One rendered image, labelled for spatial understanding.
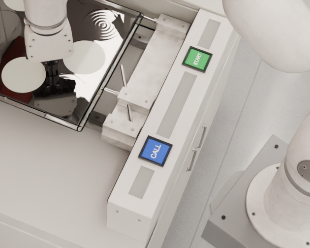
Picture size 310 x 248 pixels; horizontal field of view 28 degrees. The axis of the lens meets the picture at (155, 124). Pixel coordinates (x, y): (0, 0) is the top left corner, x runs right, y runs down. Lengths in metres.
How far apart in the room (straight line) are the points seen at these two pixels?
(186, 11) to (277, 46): 0.68
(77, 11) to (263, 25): 0.77
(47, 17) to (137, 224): 0.45
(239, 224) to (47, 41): 0.55
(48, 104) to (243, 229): 0.51
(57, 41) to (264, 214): 0.56
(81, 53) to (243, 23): 0.67
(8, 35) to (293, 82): 1.46
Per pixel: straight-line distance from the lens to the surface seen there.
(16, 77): 1.45
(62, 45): 1.34
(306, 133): 0.93
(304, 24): 0.89
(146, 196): 1.23
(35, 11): 1.24
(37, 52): 1.35
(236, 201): 1.29
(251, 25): 0.88
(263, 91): 2.60
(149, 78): 1.47
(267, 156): 1.35
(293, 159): 0.95
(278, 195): 1.20
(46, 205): 1.37
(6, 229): 1.46
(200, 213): 2.28
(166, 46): 1.53
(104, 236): 1.34
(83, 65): 1.46
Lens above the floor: 2.07
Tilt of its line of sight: 59 degrees down
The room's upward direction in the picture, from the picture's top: 10 degrees clockwise
